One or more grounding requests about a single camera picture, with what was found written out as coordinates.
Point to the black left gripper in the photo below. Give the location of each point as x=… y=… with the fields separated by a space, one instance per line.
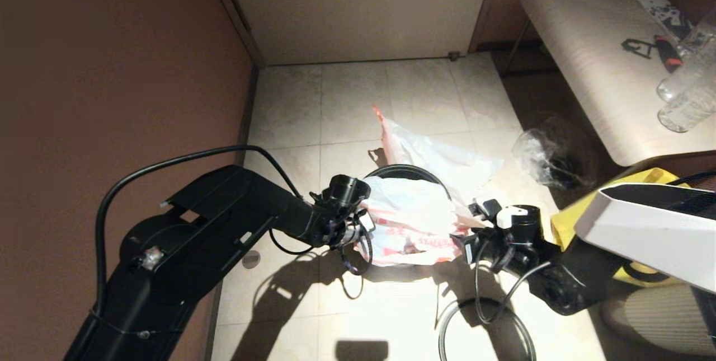
x=341 y=226

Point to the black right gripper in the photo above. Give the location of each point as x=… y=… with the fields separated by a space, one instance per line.
x=503 y=252

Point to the new white plastic bag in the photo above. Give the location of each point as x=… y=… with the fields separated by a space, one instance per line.
x=414 y=221

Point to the used red-printed trash bag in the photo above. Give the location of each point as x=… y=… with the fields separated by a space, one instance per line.
x=436 y=151

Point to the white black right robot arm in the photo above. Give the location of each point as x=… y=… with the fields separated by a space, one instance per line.
x=632 y=238

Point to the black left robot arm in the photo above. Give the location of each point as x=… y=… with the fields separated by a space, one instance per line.
x=196 y=238

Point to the yellow shopping bag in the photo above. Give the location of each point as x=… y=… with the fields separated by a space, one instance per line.
x=570 y=221

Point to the black round trash bin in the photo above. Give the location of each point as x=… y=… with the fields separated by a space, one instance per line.
x=403 y=170

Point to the crumpled clear plastic bag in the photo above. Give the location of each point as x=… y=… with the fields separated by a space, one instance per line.
x=537 y=154

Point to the black cylindrical left wrist motor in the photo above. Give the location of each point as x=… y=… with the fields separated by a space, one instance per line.
x=348 y=190

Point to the round metal floor drain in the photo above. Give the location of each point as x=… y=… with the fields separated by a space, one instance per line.
x=251 y=259

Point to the dark robot chest edge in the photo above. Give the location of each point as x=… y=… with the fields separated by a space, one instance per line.
x=361 y=351

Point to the beige ribbed cushion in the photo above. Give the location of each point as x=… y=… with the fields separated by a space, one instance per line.
x=660 y=322

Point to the small metal cabinet foot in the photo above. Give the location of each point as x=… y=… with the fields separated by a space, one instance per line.
x=453 y=55

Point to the black metal table leg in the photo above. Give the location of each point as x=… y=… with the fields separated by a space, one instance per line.
x=516 y=47

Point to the white cabinet panel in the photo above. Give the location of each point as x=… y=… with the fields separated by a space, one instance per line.
x=363 y=8

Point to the clear plastic bottle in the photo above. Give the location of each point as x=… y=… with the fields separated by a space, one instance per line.
x=687 y=78
x=701 y=35
x=687 y=115

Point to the beige wood-grain table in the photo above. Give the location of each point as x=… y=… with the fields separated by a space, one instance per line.
x=582 y=36

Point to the black clip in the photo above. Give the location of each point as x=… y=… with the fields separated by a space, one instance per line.
x=636 y=47

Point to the red black hand tool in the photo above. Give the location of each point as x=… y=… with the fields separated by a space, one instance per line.
x=668 y=54

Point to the blue white printed paper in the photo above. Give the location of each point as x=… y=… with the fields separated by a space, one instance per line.
x=665 y=15

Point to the black cylindrical right wrist camera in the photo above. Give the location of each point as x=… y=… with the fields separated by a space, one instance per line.
x=512 y=218

